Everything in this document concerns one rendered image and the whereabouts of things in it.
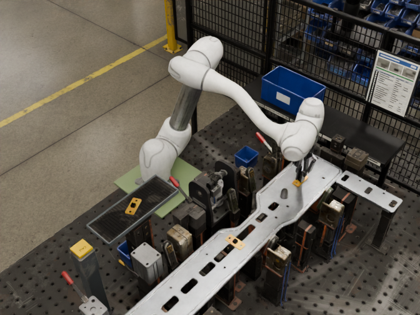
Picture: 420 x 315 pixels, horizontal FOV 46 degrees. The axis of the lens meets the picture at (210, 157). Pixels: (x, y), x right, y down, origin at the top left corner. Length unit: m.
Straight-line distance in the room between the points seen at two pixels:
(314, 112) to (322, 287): 0.81
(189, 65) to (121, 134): 2.10
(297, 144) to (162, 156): 0.86
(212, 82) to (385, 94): 0.88
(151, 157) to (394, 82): 1.22
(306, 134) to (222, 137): 1.13
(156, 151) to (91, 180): 1.39
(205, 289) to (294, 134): 0.68
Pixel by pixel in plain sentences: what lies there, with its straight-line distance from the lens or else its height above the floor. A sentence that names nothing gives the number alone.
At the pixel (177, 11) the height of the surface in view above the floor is 0.45.
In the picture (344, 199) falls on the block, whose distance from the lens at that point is 2.29.
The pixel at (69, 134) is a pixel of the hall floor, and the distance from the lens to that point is 4.24.
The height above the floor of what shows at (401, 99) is 1.24.
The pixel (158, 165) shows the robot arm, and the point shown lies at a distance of 2.50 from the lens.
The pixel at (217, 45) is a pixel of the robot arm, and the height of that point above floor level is 1.49.
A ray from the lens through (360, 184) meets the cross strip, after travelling 2.35.
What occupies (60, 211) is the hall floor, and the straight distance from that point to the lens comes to 3.64.
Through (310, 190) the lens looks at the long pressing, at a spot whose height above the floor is 1.00.
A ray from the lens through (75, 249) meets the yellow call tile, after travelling 1.90.
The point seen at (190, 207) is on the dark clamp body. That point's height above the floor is 1.07.
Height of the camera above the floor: 2.63
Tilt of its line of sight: 43 degrees down
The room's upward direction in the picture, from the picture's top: 1 degrees counter-clockwise
